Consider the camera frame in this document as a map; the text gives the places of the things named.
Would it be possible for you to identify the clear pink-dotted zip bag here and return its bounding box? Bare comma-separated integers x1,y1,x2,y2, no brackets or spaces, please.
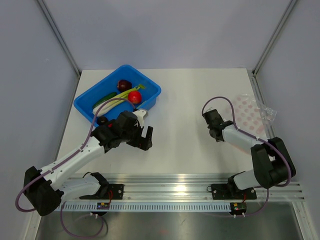
222,94,277,154

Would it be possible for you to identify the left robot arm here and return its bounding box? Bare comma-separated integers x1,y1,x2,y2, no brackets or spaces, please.
22,109,153,217

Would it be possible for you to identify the blue plastic bin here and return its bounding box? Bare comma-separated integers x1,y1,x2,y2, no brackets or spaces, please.
73,65,162,122

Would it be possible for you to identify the dark purple plum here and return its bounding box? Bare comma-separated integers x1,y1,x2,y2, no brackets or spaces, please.
96,116,109,126

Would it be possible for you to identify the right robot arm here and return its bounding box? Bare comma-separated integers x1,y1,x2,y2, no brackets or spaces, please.
202,109,296,200

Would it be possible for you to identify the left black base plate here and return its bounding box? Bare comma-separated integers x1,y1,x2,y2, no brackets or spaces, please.
79,183,125,200

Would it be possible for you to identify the green cucumber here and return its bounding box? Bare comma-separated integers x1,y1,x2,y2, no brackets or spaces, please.
92,92,117,109

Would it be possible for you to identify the aluminium frame post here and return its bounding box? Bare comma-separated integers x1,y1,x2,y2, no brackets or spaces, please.
252,0,300,77
36,0,81,78

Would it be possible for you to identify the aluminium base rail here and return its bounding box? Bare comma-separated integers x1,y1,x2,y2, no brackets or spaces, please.
102,173,305,203

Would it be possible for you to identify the dark red onion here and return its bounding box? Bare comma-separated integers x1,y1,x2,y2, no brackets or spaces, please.
117,79,132,93

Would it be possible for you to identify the right aluminium frame post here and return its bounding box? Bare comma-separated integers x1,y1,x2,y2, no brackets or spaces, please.
252,0,300,77

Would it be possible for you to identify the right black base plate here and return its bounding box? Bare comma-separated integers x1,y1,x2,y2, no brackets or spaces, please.
206,183,257,201

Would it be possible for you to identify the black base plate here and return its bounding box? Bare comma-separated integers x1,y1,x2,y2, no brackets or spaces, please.
79,183,125,200
206,183,257,201

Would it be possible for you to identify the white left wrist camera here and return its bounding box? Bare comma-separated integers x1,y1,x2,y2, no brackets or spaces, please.
133,108,148,127

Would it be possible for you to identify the right side aluminium rail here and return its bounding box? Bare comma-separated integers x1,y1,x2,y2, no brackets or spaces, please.
248,70,275,138

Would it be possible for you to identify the white slotted cable duct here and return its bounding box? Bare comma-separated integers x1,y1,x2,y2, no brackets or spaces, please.
63,201,231,213

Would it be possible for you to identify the left aluminium frame post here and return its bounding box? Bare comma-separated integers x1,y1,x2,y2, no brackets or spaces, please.
36,0,81,78

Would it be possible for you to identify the red apple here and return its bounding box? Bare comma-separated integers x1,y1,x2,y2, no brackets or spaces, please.
127,90,142,105

